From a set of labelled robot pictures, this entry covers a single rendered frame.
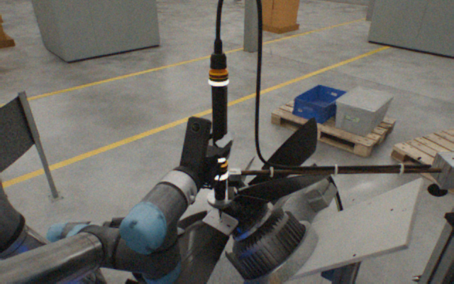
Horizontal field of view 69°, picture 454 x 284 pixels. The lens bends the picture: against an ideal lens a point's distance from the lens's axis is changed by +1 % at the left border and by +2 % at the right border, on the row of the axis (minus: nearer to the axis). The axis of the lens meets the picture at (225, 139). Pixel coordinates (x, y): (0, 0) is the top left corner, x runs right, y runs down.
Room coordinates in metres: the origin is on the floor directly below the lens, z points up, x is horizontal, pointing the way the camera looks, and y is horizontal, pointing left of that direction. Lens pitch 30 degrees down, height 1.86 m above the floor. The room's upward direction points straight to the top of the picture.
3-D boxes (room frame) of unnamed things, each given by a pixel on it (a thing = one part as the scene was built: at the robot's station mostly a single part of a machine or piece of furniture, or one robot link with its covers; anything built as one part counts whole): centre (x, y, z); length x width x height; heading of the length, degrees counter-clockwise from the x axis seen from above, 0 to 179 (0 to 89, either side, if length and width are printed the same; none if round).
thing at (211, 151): (0.58, 0.06, 1.45); 0.12 x 0.08 x 0.09; 156
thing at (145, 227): (0.43, 0.13, 1.45); 0.11 x 0.08 x 0.09; 156
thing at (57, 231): (0.65, 0.43, 1.17); 0.11 x 0.08 x 0.09; 93
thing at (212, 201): (0.69, 0.00, 1.32); 0.09 x 0.07 x 0.10; 91
